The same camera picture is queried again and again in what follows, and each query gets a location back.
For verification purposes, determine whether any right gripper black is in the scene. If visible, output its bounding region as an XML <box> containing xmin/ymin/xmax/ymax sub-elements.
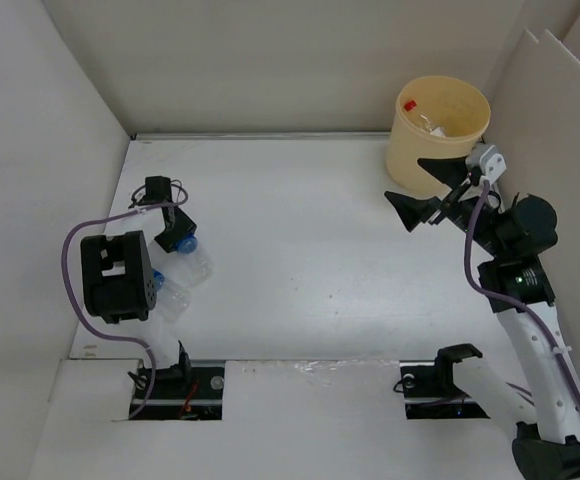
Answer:
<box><xmin>384</xmin><ymin>153</ymin><xmax>509</xmax><ymax>260</ymax></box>

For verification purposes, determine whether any blue label bottle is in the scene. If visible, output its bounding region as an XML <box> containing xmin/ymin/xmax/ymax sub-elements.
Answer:
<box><xmin>148</xmin><ymin>235</ymin><xmax>213</xmax><ymax>289</ymax></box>
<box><xmin>153</xmin><ymin>269</ymin><xmax>191</xmax><ymax>325</ymax></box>

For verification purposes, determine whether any red label plastic bottle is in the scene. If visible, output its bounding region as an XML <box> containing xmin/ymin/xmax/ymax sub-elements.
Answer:
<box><xmin>403</xmin><ymin>99</ymin><xmax>446</xmax><ymax>137</ymax></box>

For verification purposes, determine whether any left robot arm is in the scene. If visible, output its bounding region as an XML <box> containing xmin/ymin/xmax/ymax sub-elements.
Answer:
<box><xmin>71</xmin><ymin>176</ymin><xmax>196</xmax><ymax>397</ymax></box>

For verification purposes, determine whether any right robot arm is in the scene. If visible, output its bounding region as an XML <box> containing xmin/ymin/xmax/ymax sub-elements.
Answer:
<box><xmin>384</xmin><ymin>154</ymin><xmax>580</xmax><ymax>479</ymax></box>

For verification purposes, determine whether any yellow plastic bin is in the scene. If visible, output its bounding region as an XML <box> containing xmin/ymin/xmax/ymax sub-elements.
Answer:
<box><xmin>385</xmin><ymin>76</ymin><xmax>491</xmax><ymax>198</ymax></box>

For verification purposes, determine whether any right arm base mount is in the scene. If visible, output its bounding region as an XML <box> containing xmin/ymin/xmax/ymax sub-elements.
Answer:
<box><xmin>393</xmin><ymin>360</ymin><xmax>488</xmax><ymax>420</ymax></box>

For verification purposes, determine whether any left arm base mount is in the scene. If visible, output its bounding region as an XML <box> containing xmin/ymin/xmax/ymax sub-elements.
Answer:
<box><xmin>128</xmin><ymin>361</ymin><xmax>226</xmax><ymax>421</ymax></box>

